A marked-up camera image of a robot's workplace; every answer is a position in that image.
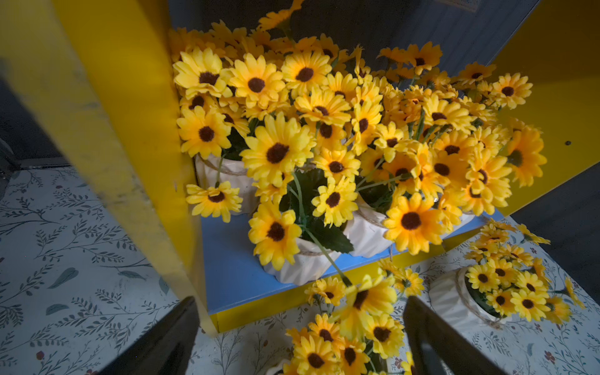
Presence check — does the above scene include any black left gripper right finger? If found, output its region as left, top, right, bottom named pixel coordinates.
left=403, top=296, right=505, bottom=374

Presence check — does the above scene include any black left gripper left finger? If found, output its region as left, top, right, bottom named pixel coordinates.
left=100, top=296, right=200, bottom=375

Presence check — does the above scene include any shelf pot four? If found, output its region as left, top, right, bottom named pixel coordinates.
left=267, top=259, right=424, bottom=374

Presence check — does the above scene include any shelf pot three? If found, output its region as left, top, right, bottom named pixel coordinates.
left=429, top=220, right=585, bottom=331
left=417, top=63, right=547, bottom=232

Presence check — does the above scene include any lower shelf pot two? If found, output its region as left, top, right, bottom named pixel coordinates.
left=318, top=70, right=475, bottom=254

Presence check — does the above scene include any yellow wooden shelf unit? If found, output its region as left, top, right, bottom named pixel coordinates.
left=1, top=1, right=599, bottom=334

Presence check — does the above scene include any lower shelf pot one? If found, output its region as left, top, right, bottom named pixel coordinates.
left=173, top=46, right=359, bottom=285

